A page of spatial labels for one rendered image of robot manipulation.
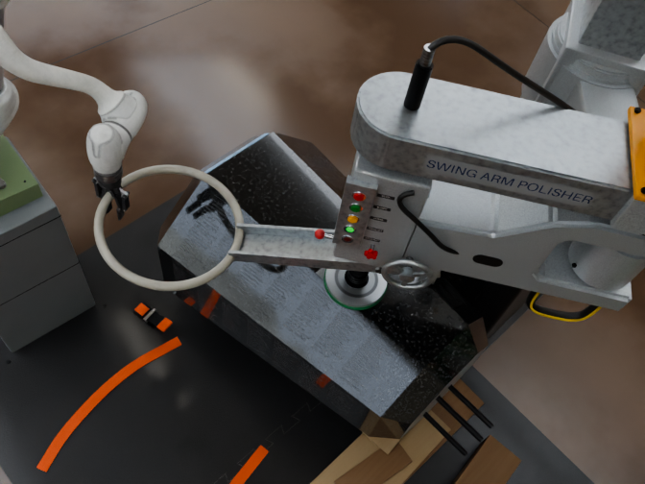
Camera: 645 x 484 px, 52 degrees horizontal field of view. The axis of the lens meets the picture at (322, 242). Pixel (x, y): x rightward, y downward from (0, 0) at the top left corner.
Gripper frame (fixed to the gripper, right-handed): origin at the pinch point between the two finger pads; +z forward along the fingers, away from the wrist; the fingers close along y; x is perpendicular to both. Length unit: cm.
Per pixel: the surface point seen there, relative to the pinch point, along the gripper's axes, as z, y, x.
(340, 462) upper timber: 55, 112, -23
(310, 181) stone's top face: -2, 53, 48
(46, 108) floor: 91, -109, 80
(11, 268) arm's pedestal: 29.6, -28.9, -26.5
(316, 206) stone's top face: -3, 61, 38
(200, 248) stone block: 16.0, 28.6, 10.2
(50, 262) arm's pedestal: 37.7, -22.9, -14.6
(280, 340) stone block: 17, 72, -7
